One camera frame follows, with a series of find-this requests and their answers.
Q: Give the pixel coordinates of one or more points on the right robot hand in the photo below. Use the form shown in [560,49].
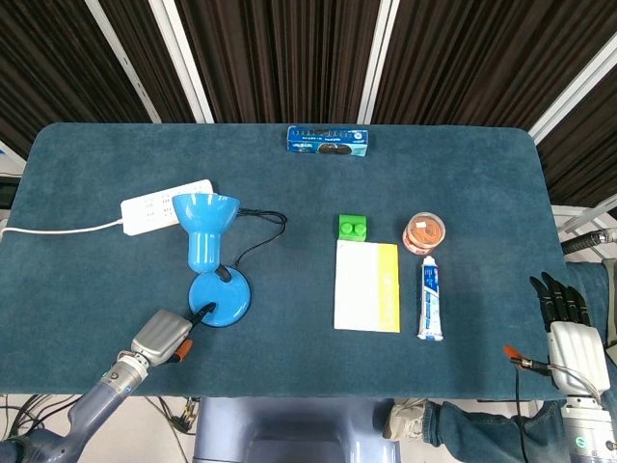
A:
[576,357]

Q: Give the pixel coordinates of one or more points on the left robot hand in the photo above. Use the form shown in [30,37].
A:
[161,333]

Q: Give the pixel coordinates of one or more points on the blue desk lamp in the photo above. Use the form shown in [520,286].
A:
[205,241]

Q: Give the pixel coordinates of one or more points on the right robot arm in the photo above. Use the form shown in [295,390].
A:
[588,434]

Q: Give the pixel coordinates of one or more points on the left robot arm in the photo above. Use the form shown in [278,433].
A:
[96,395]

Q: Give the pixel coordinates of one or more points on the person's leg in jeans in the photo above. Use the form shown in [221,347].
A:
[482,427]

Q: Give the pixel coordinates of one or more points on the white power strip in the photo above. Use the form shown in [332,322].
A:
[144,212]

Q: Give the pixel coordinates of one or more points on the blue table cloth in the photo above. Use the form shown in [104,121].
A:
[289,347]

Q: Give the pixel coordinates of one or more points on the blue and white toothpaste tube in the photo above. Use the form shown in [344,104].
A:
[430,299]

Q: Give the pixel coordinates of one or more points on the beige sneaker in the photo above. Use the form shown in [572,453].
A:
[405,419]

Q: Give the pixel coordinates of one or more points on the clear jar with orange contents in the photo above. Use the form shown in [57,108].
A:
[424,234]

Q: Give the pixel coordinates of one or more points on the brown pleated curtain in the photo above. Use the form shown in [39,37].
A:
[482,58]
[48,72]
[144,53]
[279,58]
[588,159]

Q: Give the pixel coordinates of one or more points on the green building block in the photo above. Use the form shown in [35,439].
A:
[353,230]

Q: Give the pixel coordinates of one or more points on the blue cookie box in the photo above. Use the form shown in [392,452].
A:
[328,142]

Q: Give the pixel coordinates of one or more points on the white metal frame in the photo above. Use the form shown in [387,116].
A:
[593,212]

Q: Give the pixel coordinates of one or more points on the white post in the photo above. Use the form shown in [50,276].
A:
[378,62]
[120,62]
[180,62]
[573,91]

